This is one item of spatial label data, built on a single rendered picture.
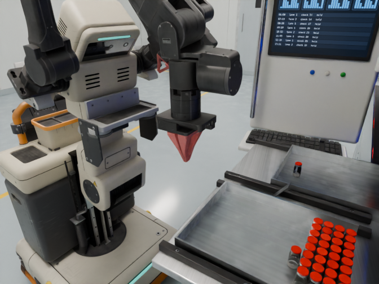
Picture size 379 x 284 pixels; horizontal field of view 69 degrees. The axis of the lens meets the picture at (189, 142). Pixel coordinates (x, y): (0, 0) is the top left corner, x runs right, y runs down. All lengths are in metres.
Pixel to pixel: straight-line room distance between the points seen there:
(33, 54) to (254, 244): 0.67
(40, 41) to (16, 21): 5.05
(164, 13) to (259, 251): 0.52
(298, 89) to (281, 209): 0.72
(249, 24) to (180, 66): 5.78
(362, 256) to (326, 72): 0.82
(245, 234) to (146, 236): 0.92
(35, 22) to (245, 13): 5.70
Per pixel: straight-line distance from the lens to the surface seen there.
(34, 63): 0.77
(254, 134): 1.32
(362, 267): 0.73
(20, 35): 5.80
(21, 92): 0.88
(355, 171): 1.06
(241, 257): 0.65
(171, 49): 0.46
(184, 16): 0.46
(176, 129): 0.51
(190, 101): 0.49
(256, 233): 0.71
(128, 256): 1.47
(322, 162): 1.07
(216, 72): 0.44
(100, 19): 0.91
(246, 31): 6.27
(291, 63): 1.35
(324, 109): 1.39
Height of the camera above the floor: 1.37
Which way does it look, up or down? 26 degrees down
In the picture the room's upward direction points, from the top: straight up
